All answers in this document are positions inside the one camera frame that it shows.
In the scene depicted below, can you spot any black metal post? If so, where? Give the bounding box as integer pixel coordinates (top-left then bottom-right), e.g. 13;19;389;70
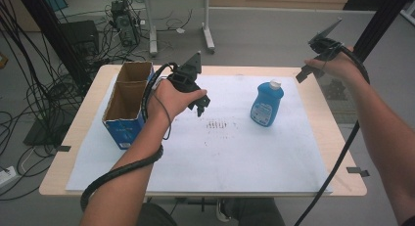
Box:
353;0;415;63
14;0;93;87

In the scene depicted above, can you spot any person's leg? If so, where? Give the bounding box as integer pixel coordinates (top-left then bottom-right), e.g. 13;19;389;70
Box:
224;198;287;226
136;203;178;226

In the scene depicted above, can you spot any person's left leg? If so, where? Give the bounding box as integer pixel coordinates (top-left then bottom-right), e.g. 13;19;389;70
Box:
136;203;178;226

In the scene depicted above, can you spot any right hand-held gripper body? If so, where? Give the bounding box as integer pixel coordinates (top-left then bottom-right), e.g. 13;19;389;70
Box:
307;18;344;62

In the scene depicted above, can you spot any white desk frame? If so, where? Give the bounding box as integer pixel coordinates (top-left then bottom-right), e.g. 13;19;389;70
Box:
123;0;244;56

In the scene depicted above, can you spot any black corrugated left gripper cable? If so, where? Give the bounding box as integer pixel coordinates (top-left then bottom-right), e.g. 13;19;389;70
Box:
80;62;179;212

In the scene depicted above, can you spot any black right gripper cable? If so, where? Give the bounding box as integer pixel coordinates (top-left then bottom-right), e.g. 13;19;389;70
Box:
293;44;372;226

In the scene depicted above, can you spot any bundle of black floor cables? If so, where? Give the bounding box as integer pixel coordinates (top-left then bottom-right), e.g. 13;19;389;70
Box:
0;0;151;201

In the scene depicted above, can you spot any white table sheet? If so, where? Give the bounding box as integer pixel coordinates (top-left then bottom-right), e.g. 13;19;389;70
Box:
65;73;334;193

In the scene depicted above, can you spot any blue detergent bottle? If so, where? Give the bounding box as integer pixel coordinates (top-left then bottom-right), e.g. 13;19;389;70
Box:
250;79;285;128

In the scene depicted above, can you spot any black floor base plate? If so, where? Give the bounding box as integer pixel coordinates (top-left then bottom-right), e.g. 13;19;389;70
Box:
23;111;76;148

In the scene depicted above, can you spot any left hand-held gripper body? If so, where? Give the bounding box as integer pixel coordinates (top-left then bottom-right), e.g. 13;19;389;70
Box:
167;51;203;94

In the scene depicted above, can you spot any person's right hand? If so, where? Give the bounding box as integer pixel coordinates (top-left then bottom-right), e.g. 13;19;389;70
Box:
303;46;362;84

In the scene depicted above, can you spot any blue cardboard box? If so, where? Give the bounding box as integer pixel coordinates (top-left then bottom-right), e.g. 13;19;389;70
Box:
101;61;156;151

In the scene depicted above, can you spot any black cabinet box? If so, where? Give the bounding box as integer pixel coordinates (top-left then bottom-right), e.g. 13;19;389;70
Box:
60;20;100;58

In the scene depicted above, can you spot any person's shoe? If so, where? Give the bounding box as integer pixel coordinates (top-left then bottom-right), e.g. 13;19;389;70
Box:
215;200;231;223

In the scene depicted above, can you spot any person's right leg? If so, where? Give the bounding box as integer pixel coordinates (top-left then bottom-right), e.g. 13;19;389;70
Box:
224;198;287;226

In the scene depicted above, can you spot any black computer tower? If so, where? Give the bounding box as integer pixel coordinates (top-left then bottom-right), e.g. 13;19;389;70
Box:
110;0;141;48

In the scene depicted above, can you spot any person's left hand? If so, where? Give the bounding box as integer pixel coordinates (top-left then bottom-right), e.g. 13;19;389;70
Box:
147;78;208;123

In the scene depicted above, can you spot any white power strip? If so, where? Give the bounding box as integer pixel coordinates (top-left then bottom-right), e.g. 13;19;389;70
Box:
0;165;18;188

